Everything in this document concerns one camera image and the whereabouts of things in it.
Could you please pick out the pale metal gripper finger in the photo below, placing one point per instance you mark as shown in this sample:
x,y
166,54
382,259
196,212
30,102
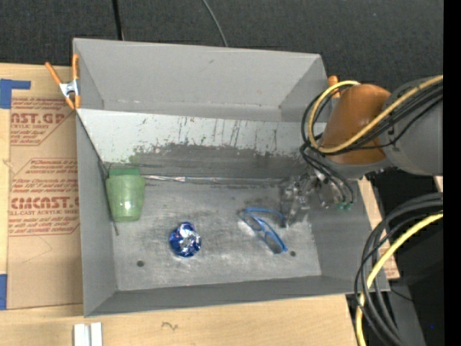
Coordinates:
x,y
284,207
294,211

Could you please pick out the blue sunglasses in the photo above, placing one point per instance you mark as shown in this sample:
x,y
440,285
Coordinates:
x,y
264,229

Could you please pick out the grey metal bin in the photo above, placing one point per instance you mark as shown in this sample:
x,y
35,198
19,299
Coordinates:
x,y
216,272

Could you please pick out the blue shiny foil ball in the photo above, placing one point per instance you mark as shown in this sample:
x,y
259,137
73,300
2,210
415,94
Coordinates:
x,y
185,240

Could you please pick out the green plastic cup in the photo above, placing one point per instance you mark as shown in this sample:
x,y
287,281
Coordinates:
x,y
125,197

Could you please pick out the brown cardboard board red print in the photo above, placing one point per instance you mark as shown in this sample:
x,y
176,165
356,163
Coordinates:
x,y
39,258

